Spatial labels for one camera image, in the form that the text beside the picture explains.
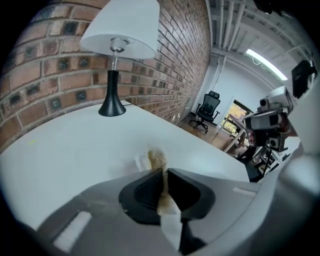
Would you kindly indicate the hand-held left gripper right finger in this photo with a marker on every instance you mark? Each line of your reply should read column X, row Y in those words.
column 220, row 200

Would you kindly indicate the black office chair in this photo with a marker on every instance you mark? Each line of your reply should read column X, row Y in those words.
column 208, row 107

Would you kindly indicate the person's white shirt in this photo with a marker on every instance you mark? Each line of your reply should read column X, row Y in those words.
column 310, row 125

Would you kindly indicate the white desk frame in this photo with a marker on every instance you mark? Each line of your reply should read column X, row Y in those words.
column 233, row 140

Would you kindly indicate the white rectangular table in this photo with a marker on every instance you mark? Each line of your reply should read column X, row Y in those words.
column 87, row 155

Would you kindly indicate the long ceiling light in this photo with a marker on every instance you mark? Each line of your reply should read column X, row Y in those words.
column 267, row 63

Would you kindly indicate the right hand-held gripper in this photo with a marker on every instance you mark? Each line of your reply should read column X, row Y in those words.
column 280, row 100

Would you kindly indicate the white table lamp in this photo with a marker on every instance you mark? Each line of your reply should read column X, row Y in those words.
column 120, row 27

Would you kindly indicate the small cream object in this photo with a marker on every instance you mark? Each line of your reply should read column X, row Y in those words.
column 163, row 205

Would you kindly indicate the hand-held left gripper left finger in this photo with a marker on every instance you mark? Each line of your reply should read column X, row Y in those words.
column 105, row 225

